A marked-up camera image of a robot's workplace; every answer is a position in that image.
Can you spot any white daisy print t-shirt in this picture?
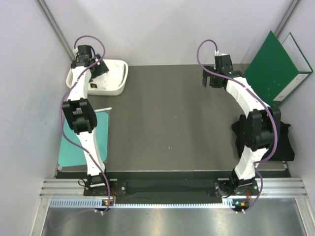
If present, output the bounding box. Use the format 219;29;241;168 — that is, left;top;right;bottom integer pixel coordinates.
89;59;124;91

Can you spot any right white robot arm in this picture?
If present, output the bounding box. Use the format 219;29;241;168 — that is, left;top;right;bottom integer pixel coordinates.
202;53;281;198

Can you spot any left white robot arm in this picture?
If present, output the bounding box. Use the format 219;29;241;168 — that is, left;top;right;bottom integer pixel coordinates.
62;45;112;196

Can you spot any white plastic basket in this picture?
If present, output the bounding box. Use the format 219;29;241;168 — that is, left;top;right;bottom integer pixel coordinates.
66;59;128;100

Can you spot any white pen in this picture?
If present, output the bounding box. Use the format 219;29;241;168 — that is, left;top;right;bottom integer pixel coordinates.
94;107;113;113

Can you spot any teal cutting mat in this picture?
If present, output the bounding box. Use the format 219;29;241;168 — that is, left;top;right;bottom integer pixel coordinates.
58;111;109;167

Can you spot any folded black t-shirt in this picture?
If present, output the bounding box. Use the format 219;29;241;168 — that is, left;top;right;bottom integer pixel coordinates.
231;113;295;161

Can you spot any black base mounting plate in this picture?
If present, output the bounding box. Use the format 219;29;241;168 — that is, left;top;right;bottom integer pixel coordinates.
84;178;258;199

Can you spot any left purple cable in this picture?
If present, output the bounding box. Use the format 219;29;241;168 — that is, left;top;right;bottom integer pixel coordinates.
60;35;116;216

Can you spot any purple cable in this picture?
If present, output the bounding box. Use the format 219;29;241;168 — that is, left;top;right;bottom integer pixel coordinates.
60;35;116;216
196;39;279;214

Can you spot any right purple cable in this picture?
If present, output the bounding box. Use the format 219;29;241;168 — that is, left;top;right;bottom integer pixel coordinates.
196;39;279;214

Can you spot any green ring binder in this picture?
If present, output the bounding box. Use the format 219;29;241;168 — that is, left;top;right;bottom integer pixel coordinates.
245;31;314;107

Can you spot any aluminium rail frame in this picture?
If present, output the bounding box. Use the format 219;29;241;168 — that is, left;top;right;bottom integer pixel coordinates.
30;172;315;236

